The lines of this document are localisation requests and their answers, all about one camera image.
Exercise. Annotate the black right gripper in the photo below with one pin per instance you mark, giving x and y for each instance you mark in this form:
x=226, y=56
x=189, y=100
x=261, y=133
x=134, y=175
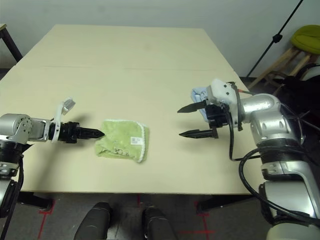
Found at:
x=217, y=116

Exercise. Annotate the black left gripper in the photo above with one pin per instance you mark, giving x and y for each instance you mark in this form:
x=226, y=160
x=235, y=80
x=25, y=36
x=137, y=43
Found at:
x=67, y=131

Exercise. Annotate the green towel with white trim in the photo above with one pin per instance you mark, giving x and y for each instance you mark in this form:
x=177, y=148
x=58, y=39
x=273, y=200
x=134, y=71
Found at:
x=117, y=136

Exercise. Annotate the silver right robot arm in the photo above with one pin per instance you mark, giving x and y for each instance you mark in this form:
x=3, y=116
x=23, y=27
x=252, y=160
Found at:
x=267, y=117

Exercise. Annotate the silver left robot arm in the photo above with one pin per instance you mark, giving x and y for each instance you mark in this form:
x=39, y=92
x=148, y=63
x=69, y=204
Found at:
x=17, y=127

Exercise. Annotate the light blue folded towel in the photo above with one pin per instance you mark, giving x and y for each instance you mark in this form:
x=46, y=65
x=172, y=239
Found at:
x=198, y=93

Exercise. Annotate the black table base foot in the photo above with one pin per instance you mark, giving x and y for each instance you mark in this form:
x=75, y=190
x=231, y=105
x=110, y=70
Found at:
x=220, y=202
x=35, y=200

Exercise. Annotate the dark robot left foot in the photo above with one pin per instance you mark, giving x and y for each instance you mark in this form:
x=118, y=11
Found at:
x=95, y=220

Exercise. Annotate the dark robot foot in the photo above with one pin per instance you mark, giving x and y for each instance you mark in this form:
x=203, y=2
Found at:
x=95, y=220
x=157, y=223

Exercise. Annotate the black office chair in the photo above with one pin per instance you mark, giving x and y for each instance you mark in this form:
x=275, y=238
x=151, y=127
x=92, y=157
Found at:
x=300, y=100

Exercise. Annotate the dark robot right foot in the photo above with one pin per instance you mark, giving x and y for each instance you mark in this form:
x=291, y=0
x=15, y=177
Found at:
x=157, y=223

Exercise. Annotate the wooden stool green cushion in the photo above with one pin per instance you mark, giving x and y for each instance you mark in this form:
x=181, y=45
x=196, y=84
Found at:
x=308, y=37

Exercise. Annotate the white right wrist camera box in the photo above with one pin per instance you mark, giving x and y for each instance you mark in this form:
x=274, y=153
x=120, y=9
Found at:
x=221, y=91

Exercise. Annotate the beige side table black frame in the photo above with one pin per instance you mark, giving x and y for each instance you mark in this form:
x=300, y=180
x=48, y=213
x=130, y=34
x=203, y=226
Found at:
x=11, y=42

